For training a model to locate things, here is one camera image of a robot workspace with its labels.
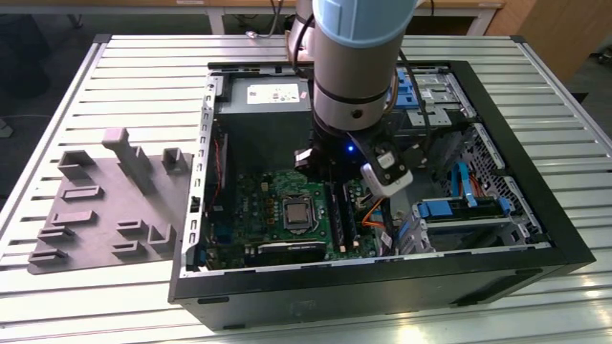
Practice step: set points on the grey stand foot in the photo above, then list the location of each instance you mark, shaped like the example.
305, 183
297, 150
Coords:
5, 129

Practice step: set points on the brown wooden cabinet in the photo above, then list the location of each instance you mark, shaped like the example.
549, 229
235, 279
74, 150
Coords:
550, 32

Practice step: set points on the silver disk bay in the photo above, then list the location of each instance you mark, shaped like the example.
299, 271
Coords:
471, 224

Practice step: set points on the black PC case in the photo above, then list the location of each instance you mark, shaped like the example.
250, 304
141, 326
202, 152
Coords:
335, 297

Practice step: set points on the silver drive cage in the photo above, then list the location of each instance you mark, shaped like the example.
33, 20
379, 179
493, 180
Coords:
442, 120

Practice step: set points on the white desk with wooden top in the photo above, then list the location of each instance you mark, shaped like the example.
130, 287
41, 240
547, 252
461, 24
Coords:
217, 23

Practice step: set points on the hard disk in blue carrier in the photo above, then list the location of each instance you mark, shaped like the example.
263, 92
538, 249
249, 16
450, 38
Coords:
433, 209

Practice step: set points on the CPU socket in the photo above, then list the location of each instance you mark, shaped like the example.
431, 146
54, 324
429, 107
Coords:
299, 228

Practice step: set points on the grey power supply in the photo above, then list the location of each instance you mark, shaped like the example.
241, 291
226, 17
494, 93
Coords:
258, 136

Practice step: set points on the green motherboard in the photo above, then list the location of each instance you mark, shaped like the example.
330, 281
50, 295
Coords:
254, 186

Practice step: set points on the blue expansion slot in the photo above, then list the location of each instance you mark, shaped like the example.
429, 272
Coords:
222, 233

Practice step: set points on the black graphics card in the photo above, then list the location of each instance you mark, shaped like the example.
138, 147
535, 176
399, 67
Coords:
287, 255

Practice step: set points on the silver CPU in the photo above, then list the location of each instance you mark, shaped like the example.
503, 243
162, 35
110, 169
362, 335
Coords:
298, 213

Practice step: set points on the grey parts rack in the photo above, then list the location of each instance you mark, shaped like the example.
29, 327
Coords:
106, 211

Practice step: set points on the blue drive latch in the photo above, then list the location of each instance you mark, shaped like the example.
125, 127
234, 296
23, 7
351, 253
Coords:
407, 98

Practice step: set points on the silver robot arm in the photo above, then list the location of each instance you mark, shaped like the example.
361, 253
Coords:
349, 82

